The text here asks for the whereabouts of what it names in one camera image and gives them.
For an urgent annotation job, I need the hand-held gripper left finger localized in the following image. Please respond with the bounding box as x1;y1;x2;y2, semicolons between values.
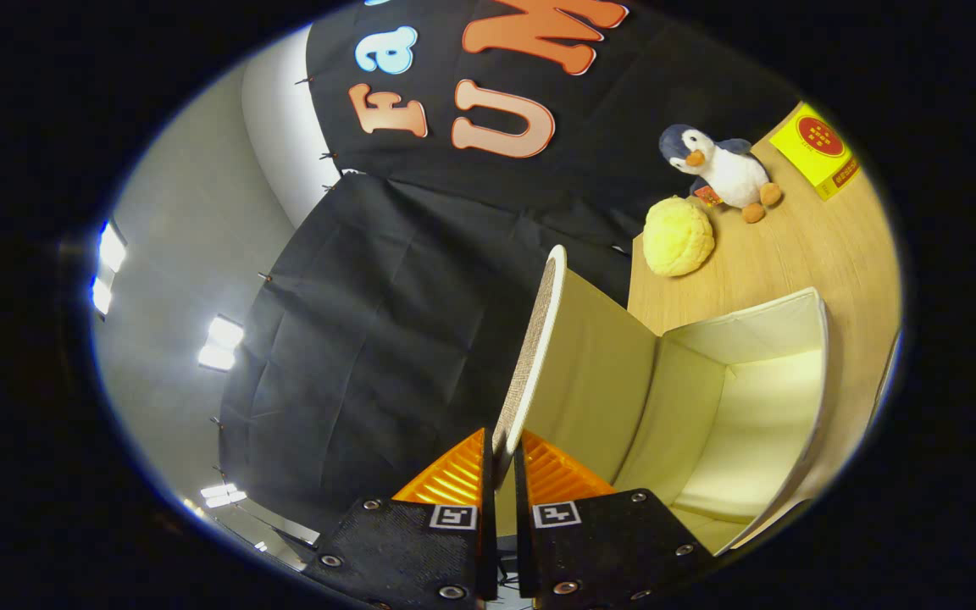
302;428;497;610

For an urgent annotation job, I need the yellow bun plush toy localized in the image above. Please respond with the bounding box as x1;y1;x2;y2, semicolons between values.
643;196;717;278

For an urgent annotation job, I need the row of small cloth clips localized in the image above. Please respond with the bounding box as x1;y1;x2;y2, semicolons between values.
208;75;353;475

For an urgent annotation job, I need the penguin plush toy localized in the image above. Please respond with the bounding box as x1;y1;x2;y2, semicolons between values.
658;124;784;225

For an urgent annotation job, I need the yellow book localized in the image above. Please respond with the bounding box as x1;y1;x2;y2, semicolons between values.
769;102;862;202

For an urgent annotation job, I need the beige fabric storage box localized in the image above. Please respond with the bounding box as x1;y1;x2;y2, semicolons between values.
492;245;832;557

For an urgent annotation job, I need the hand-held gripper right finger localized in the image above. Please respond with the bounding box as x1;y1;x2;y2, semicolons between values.
513;430;713;610

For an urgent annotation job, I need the ceiling light panel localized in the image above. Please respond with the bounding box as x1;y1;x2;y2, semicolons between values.
197;315;245;372
90;219;129;316

